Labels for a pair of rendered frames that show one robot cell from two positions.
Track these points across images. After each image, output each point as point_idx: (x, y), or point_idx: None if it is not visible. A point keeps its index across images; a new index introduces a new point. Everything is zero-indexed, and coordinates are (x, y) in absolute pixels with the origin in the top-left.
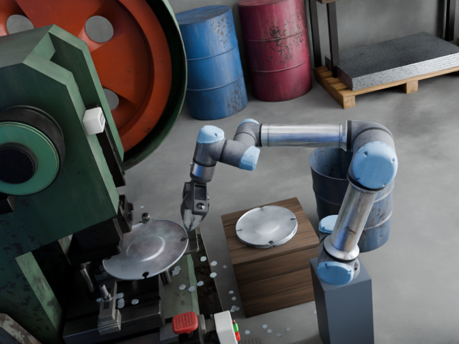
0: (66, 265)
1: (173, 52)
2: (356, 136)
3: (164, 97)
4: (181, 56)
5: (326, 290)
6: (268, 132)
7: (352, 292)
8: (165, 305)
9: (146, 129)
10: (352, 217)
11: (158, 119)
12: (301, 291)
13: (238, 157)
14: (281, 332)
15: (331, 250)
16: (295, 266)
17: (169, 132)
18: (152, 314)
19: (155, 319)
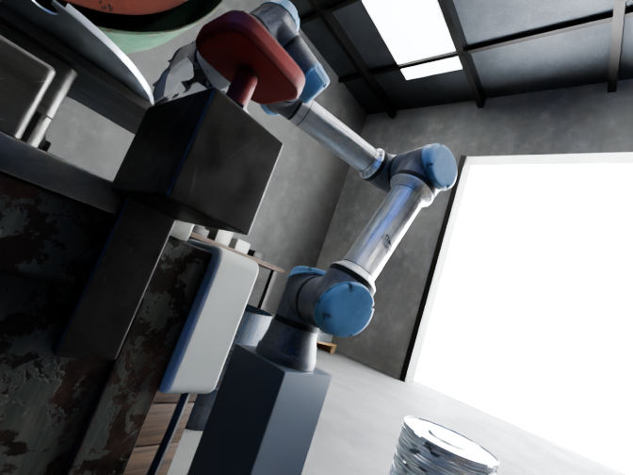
0: None
1: (181, 8)
2: (396, 155)
3: (165, 3)
4: (186, 21)
5: (286, 371)
6: (313, 101)
7: (309, 393)
8: None
9: (105, 4)
10: (397, 221)
11: (136, 14)
12: (137, 455)
13: (314, 59)
14: None
15: (355, 268)
16: (158, 392)
17: (146, 33)
18: (18, 46)
19: (8, 75)
